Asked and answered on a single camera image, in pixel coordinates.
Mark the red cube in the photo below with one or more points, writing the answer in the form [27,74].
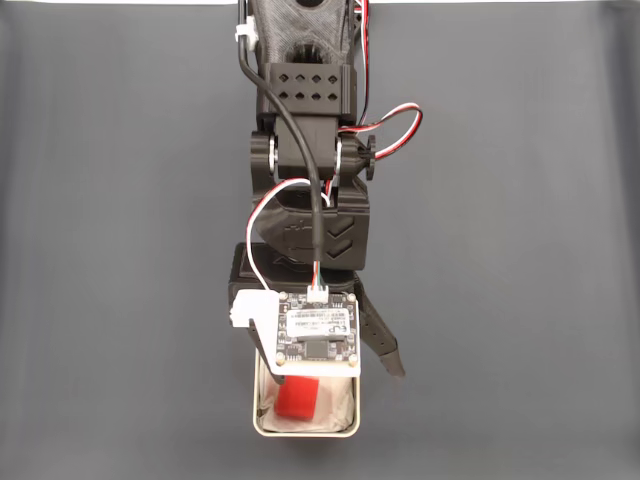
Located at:
[297,397]

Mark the white cloth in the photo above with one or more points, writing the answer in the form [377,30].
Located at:
[335,400]

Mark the dark grey table mat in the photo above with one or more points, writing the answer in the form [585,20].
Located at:
[100,250]

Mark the square metal tin box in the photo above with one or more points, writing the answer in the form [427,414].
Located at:
[256,400]

